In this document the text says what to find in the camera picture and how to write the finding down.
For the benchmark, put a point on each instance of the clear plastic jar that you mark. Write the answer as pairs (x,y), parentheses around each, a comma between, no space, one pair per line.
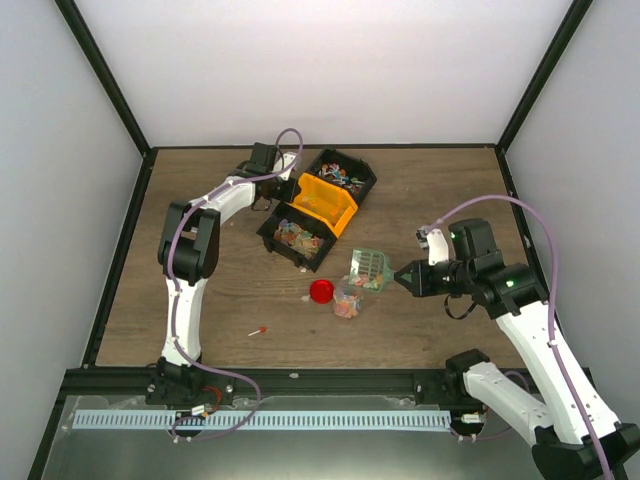
(348,299)

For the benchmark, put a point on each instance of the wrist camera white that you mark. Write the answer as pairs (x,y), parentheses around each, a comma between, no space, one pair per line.
(283,164)
(434,243)

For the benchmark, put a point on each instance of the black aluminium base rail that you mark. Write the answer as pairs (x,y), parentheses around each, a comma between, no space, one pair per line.
(424,386)

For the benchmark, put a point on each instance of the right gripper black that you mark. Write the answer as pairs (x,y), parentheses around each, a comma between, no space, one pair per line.
(421,286)

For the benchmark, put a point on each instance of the orange bin with gummies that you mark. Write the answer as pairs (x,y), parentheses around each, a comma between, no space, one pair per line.
(326,202)

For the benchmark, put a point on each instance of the green slotted plastic scoop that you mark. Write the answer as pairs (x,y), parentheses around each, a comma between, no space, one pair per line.
(370,269)

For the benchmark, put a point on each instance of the black bin with popsicle candies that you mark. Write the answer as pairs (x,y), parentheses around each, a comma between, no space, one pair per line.
(297,236)

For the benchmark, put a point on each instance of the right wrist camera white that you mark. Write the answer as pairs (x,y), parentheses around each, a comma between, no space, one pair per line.
(434,243)

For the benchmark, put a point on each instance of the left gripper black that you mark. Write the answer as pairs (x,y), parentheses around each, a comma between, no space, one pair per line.
(291,192)

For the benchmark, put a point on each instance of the black bin with lollipops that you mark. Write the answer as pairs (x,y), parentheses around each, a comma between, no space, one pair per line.
(344,171)

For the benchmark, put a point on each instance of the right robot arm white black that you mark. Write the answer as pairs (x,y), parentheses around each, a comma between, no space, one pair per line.
(572,432)

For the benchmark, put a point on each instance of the red lollipop on table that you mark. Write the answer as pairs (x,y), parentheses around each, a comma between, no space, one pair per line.
(258,331)

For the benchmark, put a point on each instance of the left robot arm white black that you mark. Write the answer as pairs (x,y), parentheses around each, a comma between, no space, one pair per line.
(188,252)

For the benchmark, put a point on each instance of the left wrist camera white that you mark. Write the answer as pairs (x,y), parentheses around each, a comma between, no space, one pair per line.
(283,164)

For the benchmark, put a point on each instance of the light blue slotted cable duct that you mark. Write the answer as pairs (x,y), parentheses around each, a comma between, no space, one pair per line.
(404,420)

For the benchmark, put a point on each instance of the red round lid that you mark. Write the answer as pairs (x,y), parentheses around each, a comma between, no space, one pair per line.
(321,291)

